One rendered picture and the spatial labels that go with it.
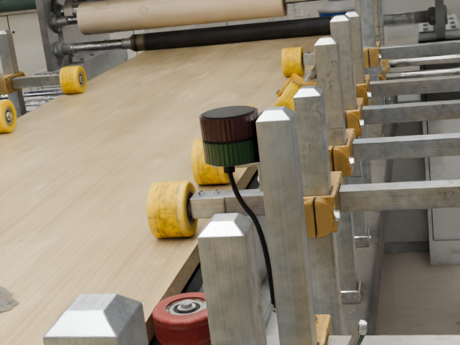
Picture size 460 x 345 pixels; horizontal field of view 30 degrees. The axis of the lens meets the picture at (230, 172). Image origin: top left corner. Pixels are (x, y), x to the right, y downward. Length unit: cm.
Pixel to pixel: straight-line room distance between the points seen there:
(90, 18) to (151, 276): 233
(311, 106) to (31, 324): 43
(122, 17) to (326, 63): 205
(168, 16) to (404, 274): 131
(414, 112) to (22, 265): 79
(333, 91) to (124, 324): 99
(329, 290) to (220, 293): 55
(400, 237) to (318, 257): 233
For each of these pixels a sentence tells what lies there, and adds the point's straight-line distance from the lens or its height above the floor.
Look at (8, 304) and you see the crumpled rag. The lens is 110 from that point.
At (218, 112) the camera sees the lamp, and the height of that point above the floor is 114.
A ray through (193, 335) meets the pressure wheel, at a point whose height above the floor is 89.
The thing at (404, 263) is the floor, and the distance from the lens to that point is 342.
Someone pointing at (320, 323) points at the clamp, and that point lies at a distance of 100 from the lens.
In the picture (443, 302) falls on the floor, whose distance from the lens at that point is 309.
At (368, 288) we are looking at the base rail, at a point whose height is 70.
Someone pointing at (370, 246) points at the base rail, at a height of 70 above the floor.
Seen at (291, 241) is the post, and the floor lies 100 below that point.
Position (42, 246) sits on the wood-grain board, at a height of 90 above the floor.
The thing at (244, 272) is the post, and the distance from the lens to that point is 62.
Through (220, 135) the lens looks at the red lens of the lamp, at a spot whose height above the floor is 112.
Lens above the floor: 131
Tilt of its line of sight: 16 degrees down
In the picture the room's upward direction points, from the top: 7 degrees counter-clockwise
